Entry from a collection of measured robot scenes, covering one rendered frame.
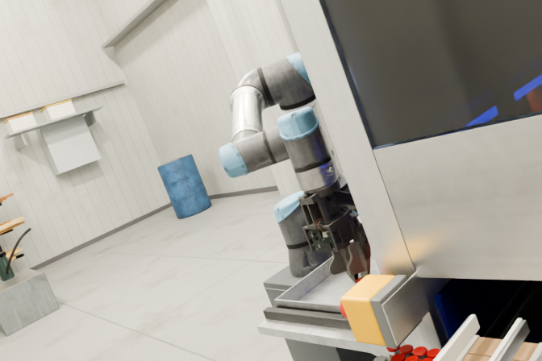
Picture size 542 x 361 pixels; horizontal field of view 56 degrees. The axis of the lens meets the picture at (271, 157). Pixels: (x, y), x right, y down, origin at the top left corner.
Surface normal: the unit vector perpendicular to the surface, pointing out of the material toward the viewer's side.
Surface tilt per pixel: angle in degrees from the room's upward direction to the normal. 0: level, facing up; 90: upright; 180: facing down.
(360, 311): 90
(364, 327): 90
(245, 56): 90
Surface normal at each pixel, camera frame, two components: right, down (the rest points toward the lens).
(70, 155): 0.59, -0.13
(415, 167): -0.69, 0.33
